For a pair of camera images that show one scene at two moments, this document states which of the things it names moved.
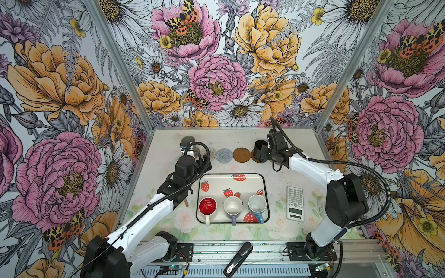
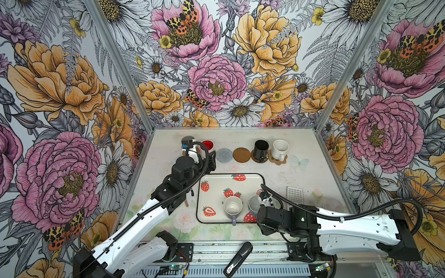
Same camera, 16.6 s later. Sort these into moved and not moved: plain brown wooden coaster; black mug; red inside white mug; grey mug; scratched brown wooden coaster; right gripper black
Moved: right gripper black; red inside white mug
Not moved: grey mug; scratched brown wooden coaster; black mug; plain brown wooden coaster
